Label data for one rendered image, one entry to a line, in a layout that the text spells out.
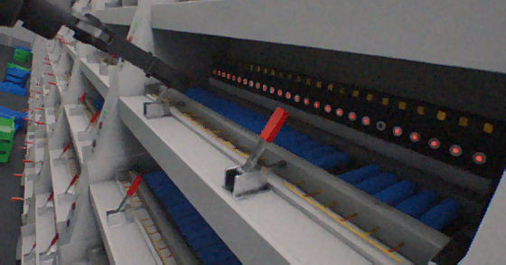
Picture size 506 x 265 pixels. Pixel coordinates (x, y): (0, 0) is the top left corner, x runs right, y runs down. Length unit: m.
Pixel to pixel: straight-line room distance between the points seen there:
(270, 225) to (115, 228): 0.36
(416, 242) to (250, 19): 0.26
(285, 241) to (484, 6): 0.19
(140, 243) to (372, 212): 0.38
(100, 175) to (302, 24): 0.55
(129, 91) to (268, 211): 0.46
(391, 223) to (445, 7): 0.15
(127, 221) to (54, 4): 0.35
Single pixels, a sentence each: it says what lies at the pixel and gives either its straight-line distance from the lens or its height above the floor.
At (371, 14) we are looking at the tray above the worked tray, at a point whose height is 1.08.
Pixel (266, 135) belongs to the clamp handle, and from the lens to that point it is 0.28.
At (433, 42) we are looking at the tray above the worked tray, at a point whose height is 1.07.
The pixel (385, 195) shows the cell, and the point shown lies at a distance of 0.29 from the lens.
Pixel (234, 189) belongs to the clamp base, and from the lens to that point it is 0.28.
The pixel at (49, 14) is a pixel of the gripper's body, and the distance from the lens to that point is 0.44.
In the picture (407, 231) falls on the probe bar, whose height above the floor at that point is 0.95.
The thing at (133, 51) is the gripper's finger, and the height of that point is 1.00.
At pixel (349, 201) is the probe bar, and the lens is 0.27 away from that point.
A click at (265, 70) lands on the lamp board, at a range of 0.52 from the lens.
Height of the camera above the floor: 1.00
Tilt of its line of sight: 4 degrees down
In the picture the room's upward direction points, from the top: 21 degrees clockwise
